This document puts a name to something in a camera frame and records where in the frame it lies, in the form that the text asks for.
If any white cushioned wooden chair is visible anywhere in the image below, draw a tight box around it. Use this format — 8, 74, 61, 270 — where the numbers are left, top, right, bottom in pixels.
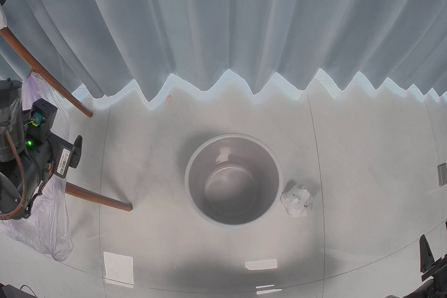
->
0, 0, 133, 213

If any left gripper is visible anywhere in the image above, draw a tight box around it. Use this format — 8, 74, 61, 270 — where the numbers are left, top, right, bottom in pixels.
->
24, 132, 84, 185

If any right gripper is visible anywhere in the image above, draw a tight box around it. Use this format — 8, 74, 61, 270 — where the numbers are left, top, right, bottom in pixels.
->
419, 220, 447, 282

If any purple plastic bag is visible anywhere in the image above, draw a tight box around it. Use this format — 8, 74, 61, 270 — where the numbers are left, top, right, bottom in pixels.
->
0, 75, 74, 262

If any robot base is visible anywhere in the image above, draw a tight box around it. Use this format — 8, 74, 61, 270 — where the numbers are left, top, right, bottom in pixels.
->
0, 284, 21, 298

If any white paper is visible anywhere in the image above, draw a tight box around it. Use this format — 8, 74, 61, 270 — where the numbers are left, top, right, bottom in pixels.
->
280, 185, 313, 218

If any pale blue curtain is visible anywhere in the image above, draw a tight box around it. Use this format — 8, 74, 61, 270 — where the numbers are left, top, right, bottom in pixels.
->
0, 0, 447, 103

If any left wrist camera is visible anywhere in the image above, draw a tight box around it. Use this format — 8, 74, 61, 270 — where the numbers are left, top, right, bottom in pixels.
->
29, 98, 58, 150

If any white trash bin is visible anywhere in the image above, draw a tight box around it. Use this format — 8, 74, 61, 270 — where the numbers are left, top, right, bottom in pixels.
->
184, 133, 283, 229

